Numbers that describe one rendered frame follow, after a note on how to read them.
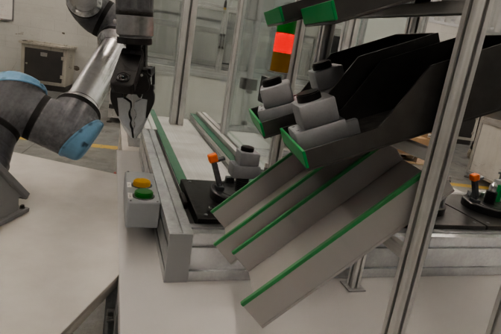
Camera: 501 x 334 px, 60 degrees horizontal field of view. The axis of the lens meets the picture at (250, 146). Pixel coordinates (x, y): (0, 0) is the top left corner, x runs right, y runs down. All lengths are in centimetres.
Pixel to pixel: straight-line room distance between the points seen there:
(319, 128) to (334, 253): 15
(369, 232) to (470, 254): 67
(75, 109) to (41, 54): 750
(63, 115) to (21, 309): 47
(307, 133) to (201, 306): 41
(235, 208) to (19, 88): 59
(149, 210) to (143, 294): 20
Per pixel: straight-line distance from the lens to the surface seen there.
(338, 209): 64
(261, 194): 77
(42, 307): 81
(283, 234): 64
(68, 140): 109
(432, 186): 51
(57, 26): 924
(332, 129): 53
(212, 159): 95
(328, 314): 86
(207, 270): 87
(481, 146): 681
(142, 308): 79
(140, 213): 95
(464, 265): 120
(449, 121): 49
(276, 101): 64
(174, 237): 82
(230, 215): 78
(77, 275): 88
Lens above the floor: 131
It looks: 13 degrees down
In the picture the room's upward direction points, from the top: 9 degrees clockwise
